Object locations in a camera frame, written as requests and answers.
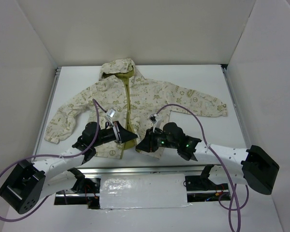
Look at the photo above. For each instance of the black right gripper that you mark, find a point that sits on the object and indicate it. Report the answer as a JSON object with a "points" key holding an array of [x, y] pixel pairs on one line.
{"points": [[151, 140]]}

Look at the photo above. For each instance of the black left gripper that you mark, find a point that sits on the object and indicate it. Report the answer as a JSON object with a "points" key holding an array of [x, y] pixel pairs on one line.
{"points": [[119, 133]]}

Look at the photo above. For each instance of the cream green printed hooded jacket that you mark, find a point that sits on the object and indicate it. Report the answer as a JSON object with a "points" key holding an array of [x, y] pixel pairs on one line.
{"points": [[122, 87]]}

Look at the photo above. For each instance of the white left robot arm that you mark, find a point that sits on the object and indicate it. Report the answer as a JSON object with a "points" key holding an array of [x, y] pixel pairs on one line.
{"points": [[30, 181]]}

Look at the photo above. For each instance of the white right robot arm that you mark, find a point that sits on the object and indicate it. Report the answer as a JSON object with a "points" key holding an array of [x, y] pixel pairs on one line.
{"points": [[247, 166]]}

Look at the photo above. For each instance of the white foil covered board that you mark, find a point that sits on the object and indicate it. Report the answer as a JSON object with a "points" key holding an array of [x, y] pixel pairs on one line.
{"points": [[143, 191]]}

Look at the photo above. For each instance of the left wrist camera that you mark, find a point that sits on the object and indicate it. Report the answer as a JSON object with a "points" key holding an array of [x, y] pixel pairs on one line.
{"points": [[110, 113]]}

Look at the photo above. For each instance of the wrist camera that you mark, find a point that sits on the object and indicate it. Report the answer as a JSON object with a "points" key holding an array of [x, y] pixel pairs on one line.
{"points": [[156, 120], [110, 113]]}

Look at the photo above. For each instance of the aluminium table edge rail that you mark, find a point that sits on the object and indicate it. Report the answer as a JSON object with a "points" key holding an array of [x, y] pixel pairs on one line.
{"points": [[198, 188]]}

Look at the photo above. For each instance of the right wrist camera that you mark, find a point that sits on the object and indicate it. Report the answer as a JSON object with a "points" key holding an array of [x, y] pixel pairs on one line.
{"points": [[156, 120]]}

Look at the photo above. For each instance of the left aluminium frame rail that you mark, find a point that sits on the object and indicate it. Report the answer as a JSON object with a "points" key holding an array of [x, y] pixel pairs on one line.
{"points": [[47, 110]]}

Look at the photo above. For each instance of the aluminium frame rail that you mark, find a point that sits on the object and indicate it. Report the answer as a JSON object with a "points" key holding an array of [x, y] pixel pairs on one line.
{"points": [[47, 110], [235, 105]]}

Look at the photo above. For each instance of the right aluminium frame rail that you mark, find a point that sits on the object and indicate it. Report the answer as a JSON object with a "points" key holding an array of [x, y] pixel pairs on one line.
{"points": [[235, 105]]}

